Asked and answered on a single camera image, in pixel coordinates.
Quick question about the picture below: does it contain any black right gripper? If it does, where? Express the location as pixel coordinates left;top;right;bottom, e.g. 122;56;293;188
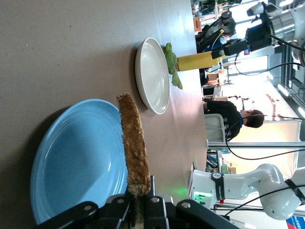
211;11;273;60

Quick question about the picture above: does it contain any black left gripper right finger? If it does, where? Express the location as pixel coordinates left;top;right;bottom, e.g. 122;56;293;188
142;176;240;229

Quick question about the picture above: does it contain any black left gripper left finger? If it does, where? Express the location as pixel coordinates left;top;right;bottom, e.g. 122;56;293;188
33;194;132;229

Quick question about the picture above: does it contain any yellow mustard squeeze bottle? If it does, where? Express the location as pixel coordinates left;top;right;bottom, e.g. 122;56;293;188
177;51;229;72

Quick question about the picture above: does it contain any green lettuce leaf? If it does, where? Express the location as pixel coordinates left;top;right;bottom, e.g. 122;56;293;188
163;42;183;91

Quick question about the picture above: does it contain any toasted white bread slice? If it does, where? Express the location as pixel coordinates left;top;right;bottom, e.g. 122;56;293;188
116;92;152;229

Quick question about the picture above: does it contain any blue plate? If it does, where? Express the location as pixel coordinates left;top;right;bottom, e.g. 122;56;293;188
30;98;131;225

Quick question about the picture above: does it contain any beige plate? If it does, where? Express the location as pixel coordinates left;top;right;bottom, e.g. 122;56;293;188
134;37;171;115

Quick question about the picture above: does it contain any person wearing face mask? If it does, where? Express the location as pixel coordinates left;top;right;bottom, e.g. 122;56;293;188
197;32;239;53

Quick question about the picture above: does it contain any person in black shirt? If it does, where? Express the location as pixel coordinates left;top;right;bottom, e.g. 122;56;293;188
203;99;265;142

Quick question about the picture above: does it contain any white chair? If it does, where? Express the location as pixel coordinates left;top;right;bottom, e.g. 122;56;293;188
204;113;226;151

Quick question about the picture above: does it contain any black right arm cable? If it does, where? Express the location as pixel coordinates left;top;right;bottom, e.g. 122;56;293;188
225;34;305;161

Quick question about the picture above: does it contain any aluminium frame bar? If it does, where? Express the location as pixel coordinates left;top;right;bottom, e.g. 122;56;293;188
206;142;305;149

